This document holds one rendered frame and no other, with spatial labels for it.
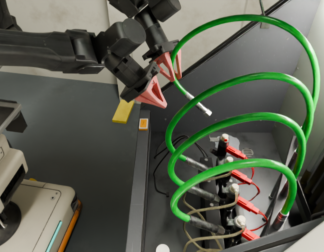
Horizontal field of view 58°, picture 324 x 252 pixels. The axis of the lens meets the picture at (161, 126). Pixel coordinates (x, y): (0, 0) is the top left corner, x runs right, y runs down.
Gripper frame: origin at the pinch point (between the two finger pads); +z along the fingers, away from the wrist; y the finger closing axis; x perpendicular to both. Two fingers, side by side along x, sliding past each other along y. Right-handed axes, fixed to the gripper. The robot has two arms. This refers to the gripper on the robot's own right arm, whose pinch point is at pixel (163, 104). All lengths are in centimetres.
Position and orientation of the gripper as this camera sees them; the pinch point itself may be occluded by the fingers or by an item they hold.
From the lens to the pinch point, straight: 71.4
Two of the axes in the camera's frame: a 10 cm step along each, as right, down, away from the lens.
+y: 6.7, -3.8, -6.4
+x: 2.7, -6.8, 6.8
